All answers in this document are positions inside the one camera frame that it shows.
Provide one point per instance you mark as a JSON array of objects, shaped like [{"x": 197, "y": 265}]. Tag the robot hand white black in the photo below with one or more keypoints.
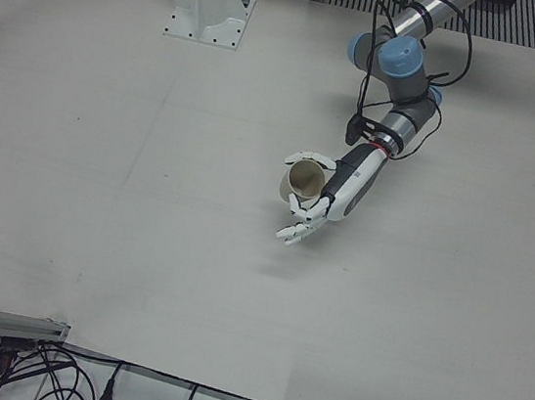
[{"x": 356, "y": 182}]

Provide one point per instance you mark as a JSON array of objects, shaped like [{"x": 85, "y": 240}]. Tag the beige paper cup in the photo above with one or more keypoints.
[{"x": 304, "y": 180}]

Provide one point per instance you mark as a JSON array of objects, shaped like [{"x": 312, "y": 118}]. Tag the UR5e robot arm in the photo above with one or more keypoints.
[{"x": 402, "y": 60}]

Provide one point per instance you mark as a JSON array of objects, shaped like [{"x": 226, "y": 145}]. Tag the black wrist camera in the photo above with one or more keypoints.
[{"x": 358, "y": 128}]

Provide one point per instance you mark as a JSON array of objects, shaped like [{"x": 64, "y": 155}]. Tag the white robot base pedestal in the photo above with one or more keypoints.
[{"x": 206, "y": 9}]

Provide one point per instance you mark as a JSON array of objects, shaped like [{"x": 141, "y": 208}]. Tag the aluminium profile post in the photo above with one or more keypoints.
[{"x": 0, "y": 322}]

